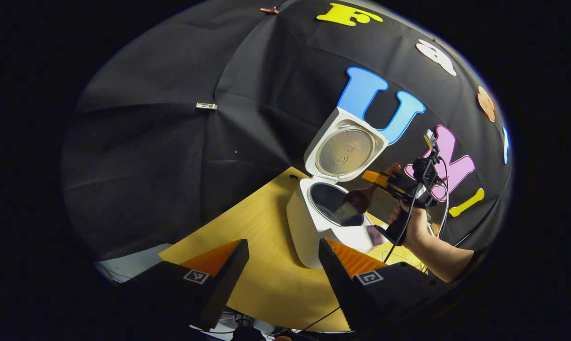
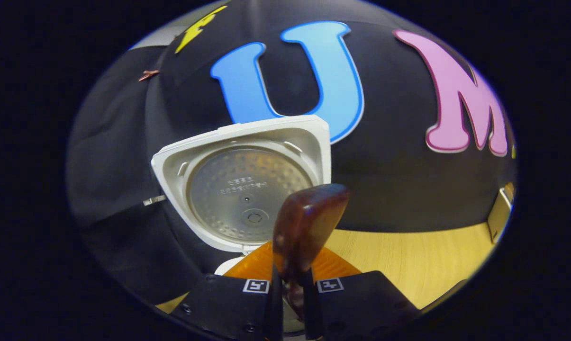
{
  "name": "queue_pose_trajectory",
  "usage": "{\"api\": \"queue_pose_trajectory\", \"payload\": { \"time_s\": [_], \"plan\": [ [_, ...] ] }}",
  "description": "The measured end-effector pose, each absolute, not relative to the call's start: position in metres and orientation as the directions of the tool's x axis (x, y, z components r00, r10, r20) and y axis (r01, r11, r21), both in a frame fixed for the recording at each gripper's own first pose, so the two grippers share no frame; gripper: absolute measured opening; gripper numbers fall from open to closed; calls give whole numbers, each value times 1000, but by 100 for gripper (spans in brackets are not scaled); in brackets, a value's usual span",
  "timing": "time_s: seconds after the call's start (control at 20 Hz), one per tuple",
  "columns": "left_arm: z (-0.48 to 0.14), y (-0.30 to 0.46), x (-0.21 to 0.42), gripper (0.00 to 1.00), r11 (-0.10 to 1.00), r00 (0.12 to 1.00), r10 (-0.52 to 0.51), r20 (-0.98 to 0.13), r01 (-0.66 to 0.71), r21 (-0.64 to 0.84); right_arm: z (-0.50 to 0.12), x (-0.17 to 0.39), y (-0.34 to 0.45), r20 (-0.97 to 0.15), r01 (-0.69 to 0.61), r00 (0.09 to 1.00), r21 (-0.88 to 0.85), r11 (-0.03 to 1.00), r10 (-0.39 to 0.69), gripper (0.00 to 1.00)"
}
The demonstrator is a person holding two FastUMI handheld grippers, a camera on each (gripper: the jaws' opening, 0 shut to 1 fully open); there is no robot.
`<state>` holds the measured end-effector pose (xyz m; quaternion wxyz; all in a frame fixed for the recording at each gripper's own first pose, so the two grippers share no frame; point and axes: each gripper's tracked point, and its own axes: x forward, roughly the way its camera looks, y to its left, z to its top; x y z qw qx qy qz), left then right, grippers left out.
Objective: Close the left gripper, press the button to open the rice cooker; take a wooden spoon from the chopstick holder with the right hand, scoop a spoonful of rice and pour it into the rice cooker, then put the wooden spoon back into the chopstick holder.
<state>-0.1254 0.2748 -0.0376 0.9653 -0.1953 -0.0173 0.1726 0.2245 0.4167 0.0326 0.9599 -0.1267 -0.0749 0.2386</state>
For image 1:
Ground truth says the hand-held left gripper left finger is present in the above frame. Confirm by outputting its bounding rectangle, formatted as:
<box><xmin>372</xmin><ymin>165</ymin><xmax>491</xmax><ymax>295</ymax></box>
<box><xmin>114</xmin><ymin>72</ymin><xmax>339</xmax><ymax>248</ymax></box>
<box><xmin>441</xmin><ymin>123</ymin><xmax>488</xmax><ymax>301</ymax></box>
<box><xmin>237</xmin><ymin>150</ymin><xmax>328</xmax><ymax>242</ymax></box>
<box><xmin>124</xmin><ymin>239</ymin><xmax>250</xmax><ymax>331</ymax></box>

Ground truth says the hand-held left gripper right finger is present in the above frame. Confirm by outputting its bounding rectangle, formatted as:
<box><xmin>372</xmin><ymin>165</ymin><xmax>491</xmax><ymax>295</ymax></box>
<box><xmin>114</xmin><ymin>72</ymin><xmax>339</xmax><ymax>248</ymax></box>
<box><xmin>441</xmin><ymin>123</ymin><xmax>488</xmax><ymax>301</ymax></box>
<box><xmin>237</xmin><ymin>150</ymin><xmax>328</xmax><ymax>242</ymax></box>
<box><xmin>318</xmin><ymin>238</ymin><xmax>447</xmax><ymax>332</ymax></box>

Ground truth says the brown wooden spoon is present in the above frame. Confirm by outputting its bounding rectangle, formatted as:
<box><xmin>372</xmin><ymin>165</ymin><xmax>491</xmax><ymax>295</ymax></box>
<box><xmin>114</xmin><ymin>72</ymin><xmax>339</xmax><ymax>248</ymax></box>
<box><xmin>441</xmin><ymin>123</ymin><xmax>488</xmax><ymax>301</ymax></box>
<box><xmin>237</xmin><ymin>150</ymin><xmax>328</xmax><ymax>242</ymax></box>
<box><xmin>335</xmin><ymin>162</ymin><xmax>402</xmax><ymax>225</ymax></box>

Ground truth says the white rice cooker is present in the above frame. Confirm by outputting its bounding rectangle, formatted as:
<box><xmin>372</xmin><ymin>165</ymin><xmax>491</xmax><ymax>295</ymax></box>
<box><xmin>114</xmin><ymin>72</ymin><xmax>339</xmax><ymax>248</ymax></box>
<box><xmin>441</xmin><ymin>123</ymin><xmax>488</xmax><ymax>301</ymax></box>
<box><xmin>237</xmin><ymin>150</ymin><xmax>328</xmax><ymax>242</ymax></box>
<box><xmin>286</xmin><ymin>107</ymin><xmax>389</xmax><ymax>269</ymax></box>

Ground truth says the black backdrop cloth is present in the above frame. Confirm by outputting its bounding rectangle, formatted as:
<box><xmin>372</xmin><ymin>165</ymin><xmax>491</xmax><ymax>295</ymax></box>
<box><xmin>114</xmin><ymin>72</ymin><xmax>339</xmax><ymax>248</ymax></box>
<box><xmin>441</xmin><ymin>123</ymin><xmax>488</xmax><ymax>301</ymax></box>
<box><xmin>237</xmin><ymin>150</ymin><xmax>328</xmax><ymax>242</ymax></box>
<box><xmin>60</xmin><ymin>0</ymin><xmax>513</xmax><ymax>266</ymax></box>

